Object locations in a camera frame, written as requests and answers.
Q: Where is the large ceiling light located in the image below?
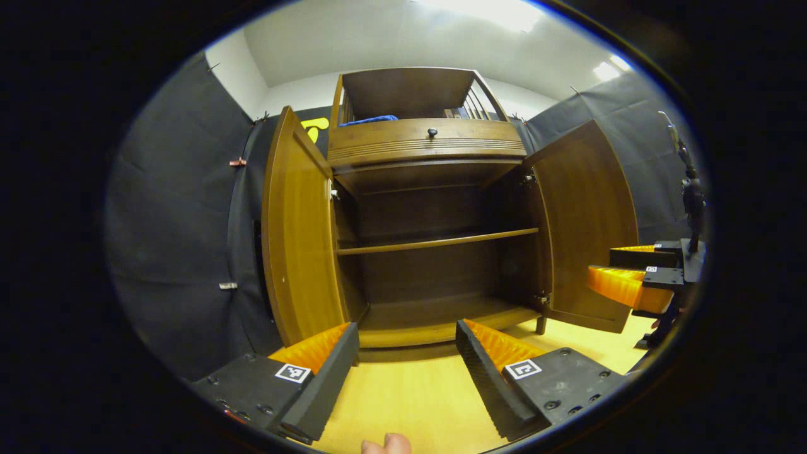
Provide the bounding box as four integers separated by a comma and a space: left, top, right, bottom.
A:
416, 0, 550, 33

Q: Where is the wooden inner shelf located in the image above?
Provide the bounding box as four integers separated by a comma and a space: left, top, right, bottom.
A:
335, 228, 540, 256

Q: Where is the wooden cabinet door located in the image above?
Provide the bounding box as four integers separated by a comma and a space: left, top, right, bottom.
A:
523, 120, 639, 334
262, 106, 348, 347

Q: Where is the wooden double-door shoe cabinet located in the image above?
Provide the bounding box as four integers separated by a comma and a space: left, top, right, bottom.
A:
262, 66, 639, 349

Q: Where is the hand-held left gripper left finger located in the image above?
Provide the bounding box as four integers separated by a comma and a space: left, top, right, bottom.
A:
190, 322, 361, 444

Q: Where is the wooden drawer with black knob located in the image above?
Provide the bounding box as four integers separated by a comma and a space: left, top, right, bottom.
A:
327, 118, 528, 168

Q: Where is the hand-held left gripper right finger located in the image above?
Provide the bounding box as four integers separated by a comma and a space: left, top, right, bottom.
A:
455, 318, 632, 443

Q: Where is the small ceiling light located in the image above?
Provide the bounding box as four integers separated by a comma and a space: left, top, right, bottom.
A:
593, 55, 632, 82

